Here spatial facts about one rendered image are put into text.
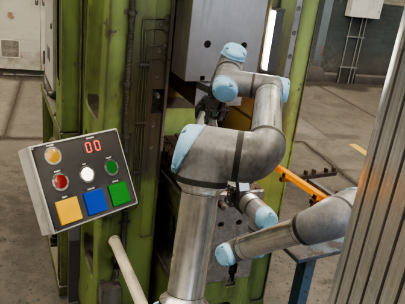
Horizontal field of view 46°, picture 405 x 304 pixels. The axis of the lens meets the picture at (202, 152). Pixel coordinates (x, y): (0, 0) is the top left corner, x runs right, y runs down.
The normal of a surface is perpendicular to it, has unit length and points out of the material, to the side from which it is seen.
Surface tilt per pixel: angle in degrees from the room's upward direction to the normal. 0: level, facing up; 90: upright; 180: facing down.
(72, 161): 60
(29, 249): 0
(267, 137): 23
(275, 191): 90
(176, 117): 90
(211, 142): 47
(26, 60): 90
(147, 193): 90
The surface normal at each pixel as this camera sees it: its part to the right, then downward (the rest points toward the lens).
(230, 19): 0.39, 0.38
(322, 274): 0.11, -0.92
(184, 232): -0.55, -0.02
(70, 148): 0.70, -0.18
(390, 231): -0.99, -0.11
